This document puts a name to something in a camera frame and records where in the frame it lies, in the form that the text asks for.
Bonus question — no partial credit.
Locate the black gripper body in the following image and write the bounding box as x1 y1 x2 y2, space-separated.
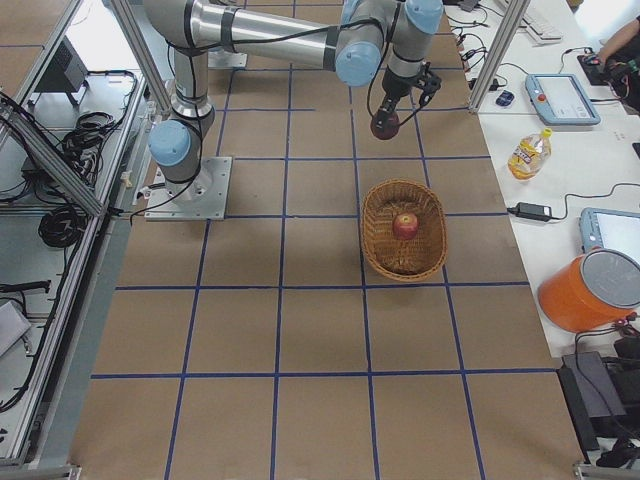
382 61 441 106

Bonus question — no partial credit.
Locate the dark red apple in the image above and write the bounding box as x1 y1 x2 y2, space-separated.
370 113 400 141

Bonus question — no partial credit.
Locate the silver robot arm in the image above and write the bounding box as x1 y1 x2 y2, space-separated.
143 1 443 204

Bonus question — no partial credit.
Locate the person forearm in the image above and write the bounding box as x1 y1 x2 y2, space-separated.
597 17 639 64

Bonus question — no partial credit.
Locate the woven wicker basket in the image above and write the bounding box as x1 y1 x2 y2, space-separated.
361 179 447 283

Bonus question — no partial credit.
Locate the dark blue small pouch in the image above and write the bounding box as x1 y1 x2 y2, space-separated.
495 90 515 107

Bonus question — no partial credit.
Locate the orange juice bottle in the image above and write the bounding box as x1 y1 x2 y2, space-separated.
507 128 553 180

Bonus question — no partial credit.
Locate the white keyboard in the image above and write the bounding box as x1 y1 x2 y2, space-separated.
521 2 564 44

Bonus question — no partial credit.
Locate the blue teach pendant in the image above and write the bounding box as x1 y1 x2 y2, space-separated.
579 208 640 263
524 74 601 126

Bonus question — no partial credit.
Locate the black power adapter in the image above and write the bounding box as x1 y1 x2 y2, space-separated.
507 202 553 222

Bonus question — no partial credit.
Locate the orange bucket with lid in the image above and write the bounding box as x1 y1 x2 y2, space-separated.
537 248 639 333

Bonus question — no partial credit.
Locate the aluminium frame post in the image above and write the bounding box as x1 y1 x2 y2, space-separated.
469 0 530 114

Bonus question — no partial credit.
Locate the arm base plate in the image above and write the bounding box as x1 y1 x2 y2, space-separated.
207 48 248 70
144 156 233 221

